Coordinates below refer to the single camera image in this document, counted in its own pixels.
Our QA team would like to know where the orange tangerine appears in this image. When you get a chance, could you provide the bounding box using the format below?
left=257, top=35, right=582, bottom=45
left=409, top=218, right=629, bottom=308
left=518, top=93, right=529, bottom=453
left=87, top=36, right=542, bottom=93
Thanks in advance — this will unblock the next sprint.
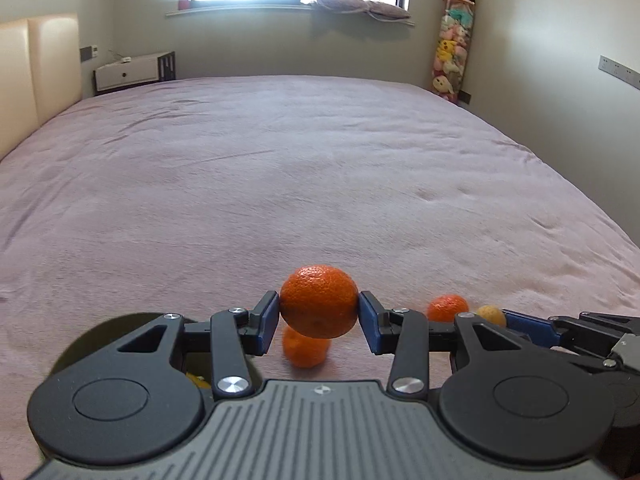
left=279, top=264, right=360, bottom=339
left=281, top=326, right=332, bottom=369
left=426, top=294, right=471, bottom=323

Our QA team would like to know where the beige padded headboard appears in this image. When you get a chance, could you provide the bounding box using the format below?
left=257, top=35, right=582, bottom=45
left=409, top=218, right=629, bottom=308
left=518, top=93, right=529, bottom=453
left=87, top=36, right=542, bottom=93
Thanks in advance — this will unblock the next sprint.
left=0, top=14, right=82, bottom=161

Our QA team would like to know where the grey wall socket strip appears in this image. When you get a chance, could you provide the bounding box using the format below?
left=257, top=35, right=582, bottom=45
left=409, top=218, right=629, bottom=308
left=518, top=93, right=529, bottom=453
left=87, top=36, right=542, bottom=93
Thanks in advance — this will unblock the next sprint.
left=599, top=55, right=640, bottom=86

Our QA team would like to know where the grey cushion on windowsill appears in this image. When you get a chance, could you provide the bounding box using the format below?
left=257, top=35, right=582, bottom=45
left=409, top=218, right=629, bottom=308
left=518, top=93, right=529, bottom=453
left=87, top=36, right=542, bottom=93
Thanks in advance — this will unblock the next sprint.
left=316, top=0, right=410, bottom=23

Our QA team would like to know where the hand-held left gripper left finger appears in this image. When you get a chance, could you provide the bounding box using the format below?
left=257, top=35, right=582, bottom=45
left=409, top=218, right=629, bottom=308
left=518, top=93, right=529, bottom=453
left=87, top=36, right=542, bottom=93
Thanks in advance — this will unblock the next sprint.
left=116, top=290, right=281, bottom=401

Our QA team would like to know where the white nightstand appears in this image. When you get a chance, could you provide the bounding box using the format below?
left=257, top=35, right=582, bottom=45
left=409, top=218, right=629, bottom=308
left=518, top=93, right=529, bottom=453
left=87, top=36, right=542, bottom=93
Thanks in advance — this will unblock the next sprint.
left=94, top=51, right=177, bottom=95

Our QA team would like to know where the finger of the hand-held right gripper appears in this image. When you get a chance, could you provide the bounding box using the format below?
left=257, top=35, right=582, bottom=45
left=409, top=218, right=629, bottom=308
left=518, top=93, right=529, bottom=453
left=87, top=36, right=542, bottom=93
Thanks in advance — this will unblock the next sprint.
left=501, top=309, right=640, bottom=372

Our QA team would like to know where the hanging plush toy organizer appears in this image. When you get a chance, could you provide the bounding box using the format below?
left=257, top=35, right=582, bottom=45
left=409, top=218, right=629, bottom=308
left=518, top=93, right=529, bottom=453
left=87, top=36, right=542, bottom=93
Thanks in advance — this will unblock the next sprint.
left=431, top=0, right=476, bottom=106

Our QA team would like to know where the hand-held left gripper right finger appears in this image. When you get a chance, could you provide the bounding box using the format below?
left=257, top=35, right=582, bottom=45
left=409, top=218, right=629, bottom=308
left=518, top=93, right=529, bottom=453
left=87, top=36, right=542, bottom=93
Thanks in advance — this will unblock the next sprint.
left=359, top=290, right=538, bottom=401

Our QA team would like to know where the pink blanket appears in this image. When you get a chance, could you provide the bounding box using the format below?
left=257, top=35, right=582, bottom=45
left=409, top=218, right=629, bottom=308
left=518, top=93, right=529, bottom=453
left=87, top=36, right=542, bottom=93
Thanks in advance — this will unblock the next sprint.
left=0, top=75, right=640, bottom=478

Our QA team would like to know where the green colander bowl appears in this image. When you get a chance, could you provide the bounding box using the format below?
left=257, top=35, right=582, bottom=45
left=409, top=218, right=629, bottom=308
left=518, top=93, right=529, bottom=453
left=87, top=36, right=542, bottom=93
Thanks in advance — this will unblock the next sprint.
left=47, top=311, right=213, bottom=396

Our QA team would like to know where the small tan round fruit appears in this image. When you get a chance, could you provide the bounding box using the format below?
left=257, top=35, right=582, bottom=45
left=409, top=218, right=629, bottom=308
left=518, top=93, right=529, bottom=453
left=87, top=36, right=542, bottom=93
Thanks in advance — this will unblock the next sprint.
left=475, top=305, right=507, bottom=328

